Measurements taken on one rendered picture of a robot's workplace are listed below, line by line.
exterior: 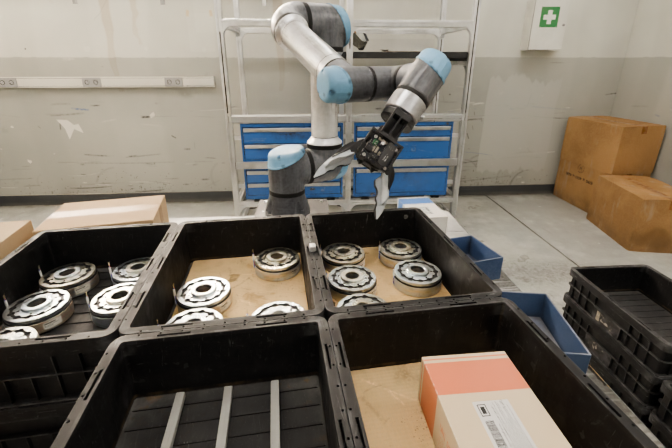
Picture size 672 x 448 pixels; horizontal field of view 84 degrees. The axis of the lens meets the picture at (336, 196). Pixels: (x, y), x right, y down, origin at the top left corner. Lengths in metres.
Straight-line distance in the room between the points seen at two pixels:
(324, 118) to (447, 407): 0.89
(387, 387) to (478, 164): 3.47
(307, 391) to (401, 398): 0.14
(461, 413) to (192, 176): 3.50
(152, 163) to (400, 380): 3.49
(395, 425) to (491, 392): 0.14
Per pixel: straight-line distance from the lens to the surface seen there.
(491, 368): 0.59
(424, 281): 0.81
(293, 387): 0.63
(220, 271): 0.92
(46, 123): 4.24
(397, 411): 0.61
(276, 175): 1.16
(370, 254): 0.96
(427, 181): 2.90
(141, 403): 0.67
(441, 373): 0.56
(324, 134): 1.19
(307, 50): 0.93
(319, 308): 0.60
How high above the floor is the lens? 1.29
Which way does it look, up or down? 20 degrees down
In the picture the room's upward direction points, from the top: straight up
